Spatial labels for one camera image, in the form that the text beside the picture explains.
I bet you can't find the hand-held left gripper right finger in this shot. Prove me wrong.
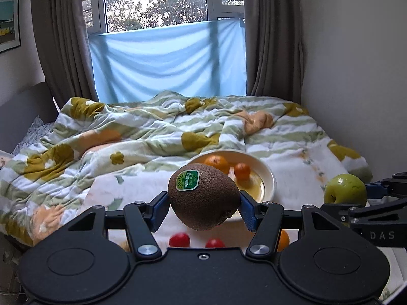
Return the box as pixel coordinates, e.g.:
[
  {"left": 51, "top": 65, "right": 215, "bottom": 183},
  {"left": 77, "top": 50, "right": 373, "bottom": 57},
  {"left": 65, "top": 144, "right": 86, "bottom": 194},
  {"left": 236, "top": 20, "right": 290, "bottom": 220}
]
[{"left": 239, "top": 191, "right": 344, "bottom": 259}]

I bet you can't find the blue patterned bed sheet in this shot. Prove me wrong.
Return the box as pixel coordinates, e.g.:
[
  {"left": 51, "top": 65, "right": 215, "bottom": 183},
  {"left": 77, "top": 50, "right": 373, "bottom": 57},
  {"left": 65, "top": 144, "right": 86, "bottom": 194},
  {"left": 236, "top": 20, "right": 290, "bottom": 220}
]
[{"left": 11, "top": 116, "right": 56, "bottom": 155}]

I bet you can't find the cream ceramic bowl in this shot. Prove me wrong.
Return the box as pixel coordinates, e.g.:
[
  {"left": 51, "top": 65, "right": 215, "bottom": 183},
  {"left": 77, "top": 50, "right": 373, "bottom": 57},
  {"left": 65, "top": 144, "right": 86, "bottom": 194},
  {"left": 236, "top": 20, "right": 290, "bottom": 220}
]
[{"left": 186, "top": 149, "right": 277, "bottom": 222}]

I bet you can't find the grey headboard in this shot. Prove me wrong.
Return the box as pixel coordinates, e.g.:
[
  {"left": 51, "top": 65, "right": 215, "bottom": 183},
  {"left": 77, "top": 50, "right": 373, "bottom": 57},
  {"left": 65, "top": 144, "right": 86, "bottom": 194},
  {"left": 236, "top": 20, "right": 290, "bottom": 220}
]
[{"left": 0, "top": 82, "right": 59, "bottom": 153}]

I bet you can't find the green apple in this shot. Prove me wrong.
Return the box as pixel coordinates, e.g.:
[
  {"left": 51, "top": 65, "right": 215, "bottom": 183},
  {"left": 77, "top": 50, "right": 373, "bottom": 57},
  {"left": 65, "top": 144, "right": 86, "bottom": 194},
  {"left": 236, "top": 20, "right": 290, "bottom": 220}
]
[{"left": 324, "top": 174, "right": 368, "bottom": 207}]

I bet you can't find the framed wall picture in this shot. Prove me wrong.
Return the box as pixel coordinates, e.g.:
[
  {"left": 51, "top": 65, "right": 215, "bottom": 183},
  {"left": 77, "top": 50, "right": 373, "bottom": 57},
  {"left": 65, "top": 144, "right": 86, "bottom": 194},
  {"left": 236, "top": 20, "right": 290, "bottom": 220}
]
[{"left": 0, "top": 0, "right": 21, "bottom": 54}]

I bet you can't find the window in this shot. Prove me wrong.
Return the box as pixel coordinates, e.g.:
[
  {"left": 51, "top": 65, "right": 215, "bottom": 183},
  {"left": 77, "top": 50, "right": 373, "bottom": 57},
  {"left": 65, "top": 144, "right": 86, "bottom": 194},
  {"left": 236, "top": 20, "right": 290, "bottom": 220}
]
[{"left": 81, "top": 0, "right": 245, "bottom": 34}]

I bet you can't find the light blue window cloth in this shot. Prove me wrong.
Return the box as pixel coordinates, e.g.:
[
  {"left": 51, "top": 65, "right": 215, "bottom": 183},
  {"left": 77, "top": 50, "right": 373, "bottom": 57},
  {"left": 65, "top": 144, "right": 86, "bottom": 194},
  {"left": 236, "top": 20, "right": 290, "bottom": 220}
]
[{"left": 87, "top": 17, "right": 248, "bottom": 104}]

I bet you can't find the small mandarin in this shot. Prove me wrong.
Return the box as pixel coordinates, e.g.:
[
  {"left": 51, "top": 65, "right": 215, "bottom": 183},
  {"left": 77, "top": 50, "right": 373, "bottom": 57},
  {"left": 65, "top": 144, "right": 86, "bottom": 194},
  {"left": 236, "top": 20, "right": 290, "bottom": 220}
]
[
  {"left": 234, "top": 163, "right": 252, "bottom": 181},
  {"left": 277, "top": 229, "right": 290, "bottom": 252}
]

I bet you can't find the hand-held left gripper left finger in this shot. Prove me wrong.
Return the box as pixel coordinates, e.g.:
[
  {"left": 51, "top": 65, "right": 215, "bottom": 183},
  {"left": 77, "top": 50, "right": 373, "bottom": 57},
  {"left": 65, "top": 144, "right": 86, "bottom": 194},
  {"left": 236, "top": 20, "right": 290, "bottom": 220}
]
[{"left": 65, "top": 191, "right": 170, "bottom": 261}]

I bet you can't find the floral striped duvet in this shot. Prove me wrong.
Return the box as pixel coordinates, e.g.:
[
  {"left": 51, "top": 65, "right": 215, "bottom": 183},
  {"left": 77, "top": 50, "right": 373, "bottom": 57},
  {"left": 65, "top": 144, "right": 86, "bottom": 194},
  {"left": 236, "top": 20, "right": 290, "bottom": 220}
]
[{"left": 0, "top": 90, "right": 373, "bottom": 247}]

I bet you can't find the large orange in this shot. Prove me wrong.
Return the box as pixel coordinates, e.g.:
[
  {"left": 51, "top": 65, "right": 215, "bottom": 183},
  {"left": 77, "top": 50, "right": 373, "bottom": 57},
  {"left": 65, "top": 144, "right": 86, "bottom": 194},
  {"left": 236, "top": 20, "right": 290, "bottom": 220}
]
[{"left": 202, "top": 154, "right": 230, "bottom": 175}]

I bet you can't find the brown kiwi with green sticker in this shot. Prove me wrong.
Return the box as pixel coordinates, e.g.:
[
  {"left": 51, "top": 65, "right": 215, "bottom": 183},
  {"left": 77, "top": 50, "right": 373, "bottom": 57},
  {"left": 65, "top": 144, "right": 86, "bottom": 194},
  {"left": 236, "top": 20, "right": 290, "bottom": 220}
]
[{"left": 167, "top": 163, "right": 241, "bottom": 231}]

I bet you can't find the brown curtain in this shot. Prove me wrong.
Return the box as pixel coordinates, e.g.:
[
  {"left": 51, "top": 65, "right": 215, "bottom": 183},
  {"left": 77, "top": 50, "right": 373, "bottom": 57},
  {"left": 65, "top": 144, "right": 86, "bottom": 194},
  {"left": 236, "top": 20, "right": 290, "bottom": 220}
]
[
  {"left": 30, "top": 0, "right": 99, "bottom": 109},
  {"left": 243, "top": 0, "right": 304, "bottom": 105}
]

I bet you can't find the white floral cloth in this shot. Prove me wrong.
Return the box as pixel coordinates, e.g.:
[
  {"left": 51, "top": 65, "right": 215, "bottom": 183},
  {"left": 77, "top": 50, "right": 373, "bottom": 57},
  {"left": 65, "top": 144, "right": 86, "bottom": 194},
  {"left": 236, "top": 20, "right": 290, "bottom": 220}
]
[{"left": 87, "top": 143, "right": 407, "bottom": 302}]

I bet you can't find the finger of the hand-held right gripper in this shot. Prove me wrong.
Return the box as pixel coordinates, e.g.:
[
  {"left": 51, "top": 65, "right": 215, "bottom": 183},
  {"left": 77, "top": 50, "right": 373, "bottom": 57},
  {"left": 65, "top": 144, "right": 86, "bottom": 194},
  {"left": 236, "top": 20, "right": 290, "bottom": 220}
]
[
  {"left": 365, "top": 172, "right": 407, "bottom": 199},
  {"left": 321, "top": 198, "right": 407, "bottom": 227}
]

